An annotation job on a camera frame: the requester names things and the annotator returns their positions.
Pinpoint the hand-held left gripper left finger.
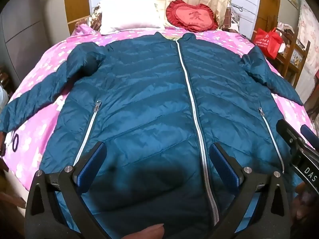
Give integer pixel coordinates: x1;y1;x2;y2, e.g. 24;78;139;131
25;141;110;239

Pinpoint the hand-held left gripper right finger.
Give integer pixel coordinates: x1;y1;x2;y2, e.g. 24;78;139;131
209;142;293;239

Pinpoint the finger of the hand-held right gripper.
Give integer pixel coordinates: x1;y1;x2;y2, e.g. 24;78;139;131
276;119;303;166
300;124;319;153

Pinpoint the teal puffer jacket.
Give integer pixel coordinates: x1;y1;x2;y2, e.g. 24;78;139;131
0;32;304;239

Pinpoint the person's right hand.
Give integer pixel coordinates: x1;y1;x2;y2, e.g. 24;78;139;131
291;181;319;231

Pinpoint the person's left hand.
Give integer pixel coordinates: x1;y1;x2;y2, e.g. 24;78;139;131
123;223;165;239

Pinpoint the wooden chair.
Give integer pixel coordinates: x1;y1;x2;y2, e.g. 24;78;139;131
274;27;312;88

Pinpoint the red shopping bag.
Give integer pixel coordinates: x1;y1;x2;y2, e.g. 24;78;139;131
253;27;285;60

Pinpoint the dark brown object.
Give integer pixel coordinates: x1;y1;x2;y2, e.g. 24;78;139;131
0;129;8;171

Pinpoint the floral curtain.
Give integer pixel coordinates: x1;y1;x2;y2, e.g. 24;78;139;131
296;0;319;82

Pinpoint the pink floral bedsheet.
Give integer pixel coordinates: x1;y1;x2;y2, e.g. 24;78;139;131
0;25;319;192

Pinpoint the white plastic bag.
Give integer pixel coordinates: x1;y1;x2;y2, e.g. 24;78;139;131
0;85;11;108

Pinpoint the red heart cushion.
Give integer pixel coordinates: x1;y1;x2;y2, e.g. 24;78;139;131
166;0;218;33

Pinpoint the grey wardrobe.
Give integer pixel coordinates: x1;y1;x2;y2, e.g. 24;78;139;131
0;0;73;81

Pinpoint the white pillow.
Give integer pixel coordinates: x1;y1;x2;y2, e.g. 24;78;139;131
96;0;165;35

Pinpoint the wooden bed headboard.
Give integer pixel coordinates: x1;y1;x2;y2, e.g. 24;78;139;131
63;0;283;41

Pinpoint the black hair tie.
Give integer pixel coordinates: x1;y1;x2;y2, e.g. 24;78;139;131
10;133;19;153

